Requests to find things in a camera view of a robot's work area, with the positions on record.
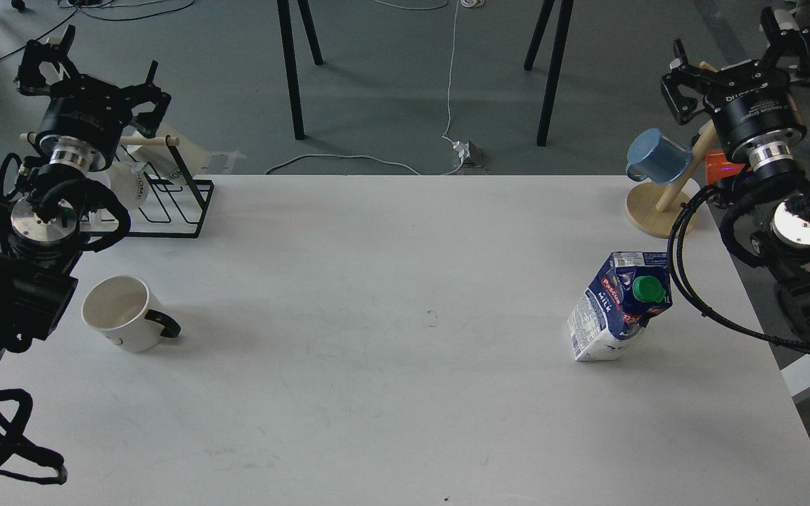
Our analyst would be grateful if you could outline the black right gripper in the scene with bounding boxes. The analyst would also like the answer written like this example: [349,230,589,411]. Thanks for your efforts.
[661,7,810,162]

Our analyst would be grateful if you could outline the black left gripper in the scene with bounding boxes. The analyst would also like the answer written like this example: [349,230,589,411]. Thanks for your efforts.
[15,25,172,171]

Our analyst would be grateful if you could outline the white mug black handle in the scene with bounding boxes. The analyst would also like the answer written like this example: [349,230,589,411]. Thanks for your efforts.
[81,275,182,353]

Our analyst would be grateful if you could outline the blue white milk carton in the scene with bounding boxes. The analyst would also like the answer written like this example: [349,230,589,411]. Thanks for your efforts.
[567,251,673,362]

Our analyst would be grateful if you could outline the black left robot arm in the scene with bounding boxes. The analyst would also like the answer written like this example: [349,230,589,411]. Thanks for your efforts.
[0,26,171,486]

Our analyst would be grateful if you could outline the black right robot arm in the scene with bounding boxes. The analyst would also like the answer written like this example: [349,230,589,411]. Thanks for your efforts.
[661,7,810,355]

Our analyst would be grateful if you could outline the white mug lying front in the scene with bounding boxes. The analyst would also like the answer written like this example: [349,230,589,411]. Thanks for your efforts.
[82,161,150,231]

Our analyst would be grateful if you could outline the orange mug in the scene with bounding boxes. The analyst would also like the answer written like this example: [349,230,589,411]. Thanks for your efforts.
[705,148,746,190]

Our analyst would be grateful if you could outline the blue mug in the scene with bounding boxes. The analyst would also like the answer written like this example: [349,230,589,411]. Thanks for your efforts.
[626,128,693,186]

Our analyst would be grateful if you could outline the wooden mug tree stand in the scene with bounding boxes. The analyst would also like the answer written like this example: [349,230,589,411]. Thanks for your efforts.
[624,60,719,239]

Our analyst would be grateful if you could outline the black right stand legs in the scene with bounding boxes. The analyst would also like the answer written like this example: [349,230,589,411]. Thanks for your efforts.
[523,1,574,147]

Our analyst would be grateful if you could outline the black stand legs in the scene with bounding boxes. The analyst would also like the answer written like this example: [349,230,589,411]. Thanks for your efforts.
[276,0,325,141]
[523,1,574,147]

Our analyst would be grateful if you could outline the black left stand legs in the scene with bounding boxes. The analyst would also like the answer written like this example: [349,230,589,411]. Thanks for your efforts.
[276,0,325,141]

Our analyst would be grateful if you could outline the white power adapter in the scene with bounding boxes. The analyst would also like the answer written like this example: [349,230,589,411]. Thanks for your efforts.
[452,141,485,169]

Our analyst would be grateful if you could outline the black floor cable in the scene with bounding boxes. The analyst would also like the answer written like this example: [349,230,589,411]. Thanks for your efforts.
[0,0,197,95]

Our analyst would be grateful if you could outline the black wire mug rack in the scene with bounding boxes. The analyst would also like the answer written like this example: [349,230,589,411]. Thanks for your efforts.
[9,131,214,243]

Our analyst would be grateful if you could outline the white floor cable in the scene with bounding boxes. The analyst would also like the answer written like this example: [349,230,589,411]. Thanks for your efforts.
[265,0,485,176]

